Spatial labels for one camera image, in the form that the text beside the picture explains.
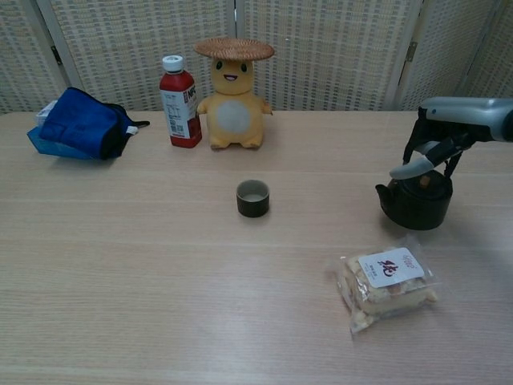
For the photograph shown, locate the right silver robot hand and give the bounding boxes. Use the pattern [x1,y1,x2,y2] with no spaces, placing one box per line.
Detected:
[389,96,513,180]

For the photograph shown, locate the black cast iron teapot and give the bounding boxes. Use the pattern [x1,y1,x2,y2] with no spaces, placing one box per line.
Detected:
[375,154,462,231]

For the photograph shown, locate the small dark ceramic cup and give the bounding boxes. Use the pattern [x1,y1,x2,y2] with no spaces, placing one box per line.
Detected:
[235,179,269,220]

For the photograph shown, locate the woven folding screen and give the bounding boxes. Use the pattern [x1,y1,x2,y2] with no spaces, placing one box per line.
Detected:
[0,0,513,114]

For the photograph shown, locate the clear bag of snacks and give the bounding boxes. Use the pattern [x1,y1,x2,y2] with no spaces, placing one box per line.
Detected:
[334,240,438,336]

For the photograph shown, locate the yellow plush toy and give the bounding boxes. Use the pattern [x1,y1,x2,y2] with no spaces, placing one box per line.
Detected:
[196,58,273,152]

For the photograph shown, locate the round woven rattan hat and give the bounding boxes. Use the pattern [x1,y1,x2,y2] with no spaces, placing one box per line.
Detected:
[193,37,276,63]

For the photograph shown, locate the red juice bottle white cap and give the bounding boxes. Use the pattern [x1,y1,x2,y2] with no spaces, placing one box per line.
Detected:
[159,55,204,148]

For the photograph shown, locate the blue fabric pouch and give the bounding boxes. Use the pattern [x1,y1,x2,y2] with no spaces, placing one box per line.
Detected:
[39,87,151,160]

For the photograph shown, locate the light blue tissue box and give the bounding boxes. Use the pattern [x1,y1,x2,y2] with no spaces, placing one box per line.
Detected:
[26,124,91,160]

